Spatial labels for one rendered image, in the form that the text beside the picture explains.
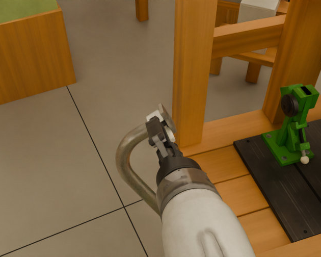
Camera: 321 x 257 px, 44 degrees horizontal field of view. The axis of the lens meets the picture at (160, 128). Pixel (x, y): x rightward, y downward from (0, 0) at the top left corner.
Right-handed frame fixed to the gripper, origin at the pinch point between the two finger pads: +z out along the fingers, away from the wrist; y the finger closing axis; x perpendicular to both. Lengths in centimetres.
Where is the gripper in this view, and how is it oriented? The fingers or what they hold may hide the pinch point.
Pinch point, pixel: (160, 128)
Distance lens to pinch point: 78.3
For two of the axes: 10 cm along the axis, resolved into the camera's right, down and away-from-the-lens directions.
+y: -5.0, -7.2, -4.8
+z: -1.7, -4.6, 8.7
